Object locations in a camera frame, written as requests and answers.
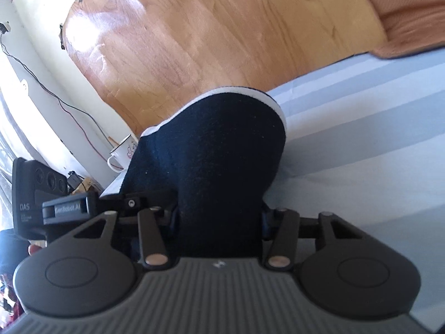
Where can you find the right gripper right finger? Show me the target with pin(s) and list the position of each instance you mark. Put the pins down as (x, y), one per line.
(283, 229)

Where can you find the striped bed sheet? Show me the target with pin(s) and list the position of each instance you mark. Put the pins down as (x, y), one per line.
(365, 139)

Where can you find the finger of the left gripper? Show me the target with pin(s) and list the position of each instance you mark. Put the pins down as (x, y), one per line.
(125, 205)

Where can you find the white enamel mug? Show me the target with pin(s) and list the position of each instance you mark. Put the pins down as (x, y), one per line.
(121, 156)

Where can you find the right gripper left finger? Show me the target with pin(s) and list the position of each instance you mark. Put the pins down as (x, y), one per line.
(94, 240)

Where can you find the wooden headboard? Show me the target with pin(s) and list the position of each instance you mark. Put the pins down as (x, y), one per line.
(148, 58)

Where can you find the green black knit sweater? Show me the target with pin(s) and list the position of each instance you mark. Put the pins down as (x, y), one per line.
(219, 153)

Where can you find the brown seat cushion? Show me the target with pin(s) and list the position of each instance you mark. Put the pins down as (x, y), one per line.
(411, 26)

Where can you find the person's hand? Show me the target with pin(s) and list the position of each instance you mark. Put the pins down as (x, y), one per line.
(33, 249)

